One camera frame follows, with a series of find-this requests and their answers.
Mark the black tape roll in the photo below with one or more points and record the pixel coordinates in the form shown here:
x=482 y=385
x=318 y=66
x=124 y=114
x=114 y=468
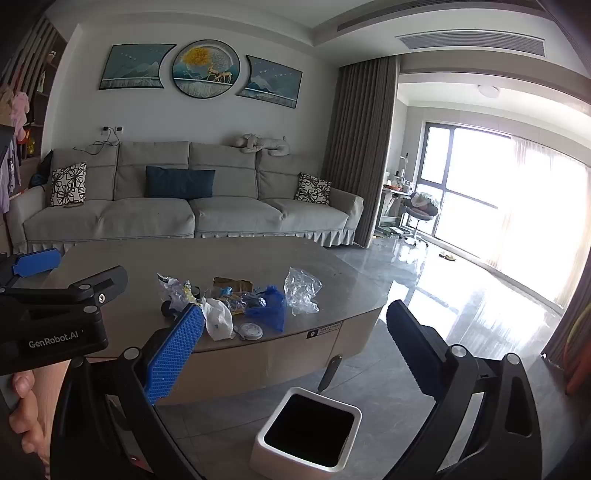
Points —
x=167 y=310

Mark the brown pleated curtain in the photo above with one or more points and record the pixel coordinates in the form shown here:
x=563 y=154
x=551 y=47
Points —
x=360 y=147

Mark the floral black white pillow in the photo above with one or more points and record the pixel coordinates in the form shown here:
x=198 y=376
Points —
x=313 y=189
x=68 y=184

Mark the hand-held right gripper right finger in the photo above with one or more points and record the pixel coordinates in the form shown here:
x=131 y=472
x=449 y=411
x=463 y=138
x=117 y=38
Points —
x=413 y=350

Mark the grey plush toy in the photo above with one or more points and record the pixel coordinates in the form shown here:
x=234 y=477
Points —
x=263 y=144

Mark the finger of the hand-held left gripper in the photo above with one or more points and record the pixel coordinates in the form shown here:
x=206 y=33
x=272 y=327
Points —
x=101 y=281
x=37 y=262

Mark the white square trash bin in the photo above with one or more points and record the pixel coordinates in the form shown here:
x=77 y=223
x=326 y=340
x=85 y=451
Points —
x=277 y=443

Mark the wall power outlet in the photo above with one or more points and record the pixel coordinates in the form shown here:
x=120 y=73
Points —
x=115 y=129

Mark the white sheer curtain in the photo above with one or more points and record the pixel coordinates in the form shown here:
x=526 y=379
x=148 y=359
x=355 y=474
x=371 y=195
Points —
x=545 y=221

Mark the wooden wall shelf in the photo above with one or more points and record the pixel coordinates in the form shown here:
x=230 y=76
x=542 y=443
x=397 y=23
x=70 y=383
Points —
x=39 y=78

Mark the curved-edge landscape wall picture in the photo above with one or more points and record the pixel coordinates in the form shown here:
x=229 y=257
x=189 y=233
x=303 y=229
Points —
x=134 y=68
x=270 y=83

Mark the beige coffee table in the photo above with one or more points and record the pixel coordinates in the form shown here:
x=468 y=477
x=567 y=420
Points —
x=138 y=258

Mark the torn brown cardboard piece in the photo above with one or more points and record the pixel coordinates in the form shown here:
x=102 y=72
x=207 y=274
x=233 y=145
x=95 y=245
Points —
x=231 y=282

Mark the pink hanging garment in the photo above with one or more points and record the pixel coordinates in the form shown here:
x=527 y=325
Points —
x=21 y=113

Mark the white crumpled paper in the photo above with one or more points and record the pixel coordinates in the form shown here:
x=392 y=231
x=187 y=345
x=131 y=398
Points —
x=218 y=318

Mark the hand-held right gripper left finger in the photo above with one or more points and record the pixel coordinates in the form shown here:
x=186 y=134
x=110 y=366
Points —
x=175 y=350

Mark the round deer wall picture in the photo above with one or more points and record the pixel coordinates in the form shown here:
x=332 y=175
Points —
x=205 y=69

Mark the crumpled clear wrapper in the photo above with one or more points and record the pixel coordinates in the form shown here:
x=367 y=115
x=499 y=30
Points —
x=175 y=290

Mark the colourful snack packet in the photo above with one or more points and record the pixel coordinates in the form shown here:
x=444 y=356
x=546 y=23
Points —
x=244 y=304

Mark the round ceiling lamp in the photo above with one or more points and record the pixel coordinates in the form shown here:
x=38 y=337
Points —
x=488 y=90

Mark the orange curtain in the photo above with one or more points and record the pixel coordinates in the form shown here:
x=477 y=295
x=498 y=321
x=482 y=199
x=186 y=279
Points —
x=577 y=350

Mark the grey fabric sofa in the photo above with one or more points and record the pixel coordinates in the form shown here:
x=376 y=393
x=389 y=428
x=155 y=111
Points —
x=152 y=217

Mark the round white disc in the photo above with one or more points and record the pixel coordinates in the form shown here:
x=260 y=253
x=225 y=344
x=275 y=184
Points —
x=249 y=331

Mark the cluttered white desk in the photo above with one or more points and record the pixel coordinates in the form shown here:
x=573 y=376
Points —
x=392 y=198

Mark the crumpled blue wrapper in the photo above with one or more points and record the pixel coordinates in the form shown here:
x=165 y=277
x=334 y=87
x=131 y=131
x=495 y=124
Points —
x=270 y=309

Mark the person's left hand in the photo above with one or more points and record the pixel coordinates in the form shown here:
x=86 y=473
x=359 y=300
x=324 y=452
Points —
x=41 y=415

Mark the clear crumpled plastic bag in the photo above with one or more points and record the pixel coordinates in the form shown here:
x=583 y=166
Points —
x=302 y=290

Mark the dark blue cloth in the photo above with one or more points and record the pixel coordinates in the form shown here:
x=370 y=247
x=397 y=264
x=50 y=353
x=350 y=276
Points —
x=42 y=170

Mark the teal blue pillow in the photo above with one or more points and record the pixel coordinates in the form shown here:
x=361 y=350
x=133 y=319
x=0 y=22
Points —
x=180 y=183

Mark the grey office chair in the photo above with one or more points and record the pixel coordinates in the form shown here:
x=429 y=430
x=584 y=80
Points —
x=422 y=207

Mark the ceiling air vent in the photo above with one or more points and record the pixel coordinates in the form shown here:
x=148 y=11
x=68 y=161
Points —
x=471 y=45

